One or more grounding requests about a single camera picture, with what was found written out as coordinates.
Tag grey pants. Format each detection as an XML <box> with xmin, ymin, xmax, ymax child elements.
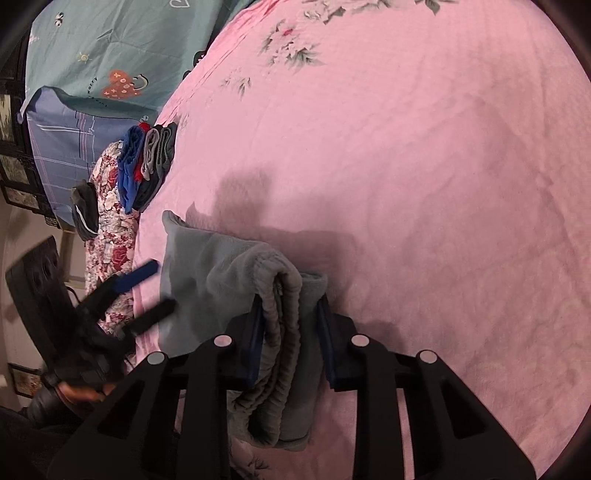
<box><xmin>158</xmin><ymin>211</ymin><xmax>328</xmax><ymax>451</ymax></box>

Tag person's left hand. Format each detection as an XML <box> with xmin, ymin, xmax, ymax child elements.
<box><xmin>55</xmin><ymin>382</ymin><xmax>116</xmax><ymax>407</ymax></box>

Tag red white floral pillow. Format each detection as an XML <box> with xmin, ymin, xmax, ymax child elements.
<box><xmin>84</xmin><ymin>140</ymin><xmax>143</xmax><ymax>338</ymax></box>

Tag black garment on pillow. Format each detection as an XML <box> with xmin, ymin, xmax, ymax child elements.
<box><xmin>70</xmin><ymin>182</ymin><xmax>99</xmax><ymax>242</ymax></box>

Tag blue folded garment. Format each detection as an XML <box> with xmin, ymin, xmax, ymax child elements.
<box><xmin>117</xmin><ymin>125</ymin><xmax>141</xmax><ymax>214</ymax></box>

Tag dark grey folded garment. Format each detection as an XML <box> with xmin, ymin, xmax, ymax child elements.
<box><xmin>133</xmin><ymin>122</ymin><xmax>177</xmax><ymax>213</ymax></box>

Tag light grey folded garment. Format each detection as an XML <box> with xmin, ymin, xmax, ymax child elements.
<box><xmin>140</xmin><ymin>125</ymin><xmax>160</xmax><ymax>180</ymax></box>

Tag blue plaid pillow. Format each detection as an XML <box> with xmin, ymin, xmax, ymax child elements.
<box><xmin>24</xmin><ymin>87</ymin><xmax>155</xmax><ymax>225</ymax></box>

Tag red folded garment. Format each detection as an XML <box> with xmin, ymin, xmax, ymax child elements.
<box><xmin>133</xmin><ymin>122</ymin><xmax>151</xmax><ymax>183</ymax></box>

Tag teal patterned quilt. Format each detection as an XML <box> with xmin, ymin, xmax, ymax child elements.
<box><xmin>21</xmin><ymin>1</ymin><xmax>250</xmax><ymax>120</ymax></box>

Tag pink floral bed sheet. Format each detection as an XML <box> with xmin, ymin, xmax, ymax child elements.
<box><xmin>135</xmin><ymin>1</ymin><xmax>590</xmax><ymax>474</ymax></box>

